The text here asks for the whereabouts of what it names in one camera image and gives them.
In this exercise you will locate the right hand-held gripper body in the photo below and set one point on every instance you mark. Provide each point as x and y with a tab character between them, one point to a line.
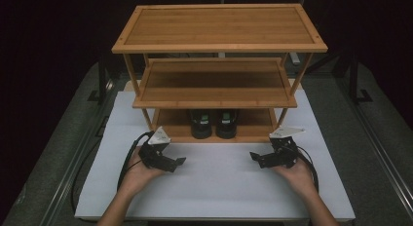
285	153

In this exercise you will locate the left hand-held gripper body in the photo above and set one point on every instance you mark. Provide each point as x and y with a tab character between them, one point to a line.
152	153

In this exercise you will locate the grey metal rail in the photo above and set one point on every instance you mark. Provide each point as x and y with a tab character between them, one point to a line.
74	174
380	154

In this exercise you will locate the black metal stand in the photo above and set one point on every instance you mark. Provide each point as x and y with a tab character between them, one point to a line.
354	80
102	76

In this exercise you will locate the wooden shoe rack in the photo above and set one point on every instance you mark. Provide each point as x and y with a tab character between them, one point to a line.
220	24

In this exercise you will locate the small white object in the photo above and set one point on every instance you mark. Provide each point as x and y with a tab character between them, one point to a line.
295	58

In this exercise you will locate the person's left hand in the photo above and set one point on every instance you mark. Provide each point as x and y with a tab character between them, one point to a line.
138	179

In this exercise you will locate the person's right hand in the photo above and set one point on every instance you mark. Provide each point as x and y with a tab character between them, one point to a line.
298	179

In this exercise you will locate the black shoe with green insole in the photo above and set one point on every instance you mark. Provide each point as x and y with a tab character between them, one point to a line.
226	128
201	128

